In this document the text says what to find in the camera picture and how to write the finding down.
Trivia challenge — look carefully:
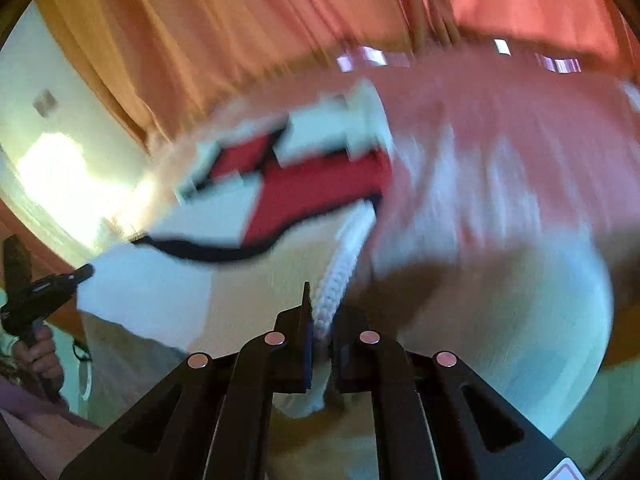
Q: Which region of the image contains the white knitted sweater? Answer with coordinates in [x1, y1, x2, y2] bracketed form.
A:
[77, 79, 614, 441]

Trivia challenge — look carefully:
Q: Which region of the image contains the person's left hand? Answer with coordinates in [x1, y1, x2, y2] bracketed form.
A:
[12, 325, 64, 393]

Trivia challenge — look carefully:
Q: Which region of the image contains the orange curtain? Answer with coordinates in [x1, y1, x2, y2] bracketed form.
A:
[35, 0, 639, 144]

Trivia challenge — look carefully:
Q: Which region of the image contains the pink patterned bed blanket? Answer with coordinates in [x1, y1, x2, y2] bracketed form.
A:
[127, 48, 639, 305]

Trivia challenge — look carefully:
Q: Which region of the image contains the white wall switch plate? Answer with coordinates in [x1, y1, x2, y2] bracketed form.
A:
[32, 90, 58, 118]

